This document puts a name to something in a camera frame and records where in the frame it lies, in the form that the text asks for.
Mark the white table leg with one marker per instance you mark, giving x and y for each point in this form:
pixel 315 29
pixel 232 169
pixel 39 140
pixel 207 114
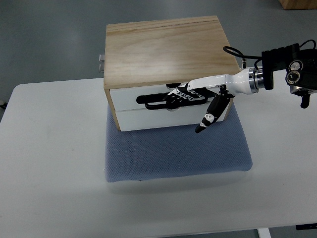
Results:
pixel 264 233

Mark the white drawer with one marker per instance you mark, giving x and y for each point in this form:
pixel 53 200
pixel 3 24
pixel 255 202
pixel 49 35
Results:
pixel 124 99

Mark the blue grey cushion mat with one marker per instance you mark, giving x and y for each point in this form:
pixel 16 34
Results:
pixel 177 151

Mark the wooden drawer cabinet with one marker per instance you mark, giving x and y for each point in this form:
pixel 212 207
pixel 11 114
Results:
pixel 160 52

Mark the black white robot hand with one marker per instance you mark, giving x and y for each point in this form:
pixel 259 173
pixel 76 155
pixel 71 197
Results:
pixel 222 88

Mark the metal clamp bracket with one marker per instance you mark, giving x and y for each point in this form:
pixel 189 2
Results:
pixel 101 62

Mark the cardboard box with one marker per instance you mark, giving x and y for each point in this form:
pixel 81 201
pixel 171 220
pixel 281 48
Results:
pixel 298 4

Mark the black drawer handle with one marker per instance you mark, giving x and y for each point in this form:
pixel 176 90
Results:
pixel 151 100

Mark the black table control panel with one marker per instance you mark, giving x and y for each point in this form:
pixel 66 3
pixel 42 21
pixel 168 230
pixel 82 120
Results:
pixel 306 227

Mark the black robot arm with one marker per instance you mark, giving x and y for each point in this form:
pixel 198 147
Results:
pixel 299 61

